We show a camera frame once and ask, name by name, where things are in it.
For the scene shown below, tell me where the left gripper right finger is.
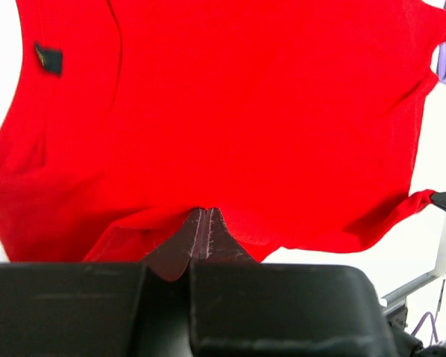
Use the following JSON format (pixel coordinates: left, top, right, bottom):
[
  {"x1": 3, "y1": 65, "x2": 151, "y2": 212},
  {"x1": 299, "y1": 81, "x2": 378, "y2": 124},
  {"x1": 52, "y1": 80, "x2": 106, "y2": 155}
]
[{"x1": 189, "y1": 209, "x2": 396, "y2": 356}]

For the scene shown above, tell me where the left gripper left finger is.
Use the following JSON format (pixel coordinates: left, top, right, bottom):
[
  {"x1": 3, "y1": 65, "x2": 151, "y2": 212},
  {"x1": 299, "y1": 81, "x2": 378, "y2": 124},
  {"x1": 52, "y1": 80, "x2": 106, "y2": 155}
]
[{"x1": 0, "y1": 209, "x2": 203, "y2": 356}]

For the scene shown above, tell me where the bright red t shirt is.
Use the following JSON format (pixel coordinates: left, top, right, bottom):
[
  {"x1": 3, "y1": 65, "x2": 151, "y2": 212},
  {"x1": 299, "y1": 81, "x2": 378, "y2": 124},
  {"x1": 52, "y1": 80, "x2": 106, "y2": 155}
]
[{"x1": 0, "y1": 1, "x2": 446, "y2": 262}]

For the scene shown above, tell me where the silver aluminium rail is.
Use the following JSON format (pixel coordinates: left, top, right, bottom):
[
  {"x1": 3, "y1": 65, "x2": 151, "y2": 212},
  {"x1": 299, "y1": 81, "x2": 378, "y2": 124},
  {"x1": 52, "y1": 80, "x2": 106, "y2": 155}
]
[{"x1": 382, "y1": 272, "x2": 439, "y2": 305}]

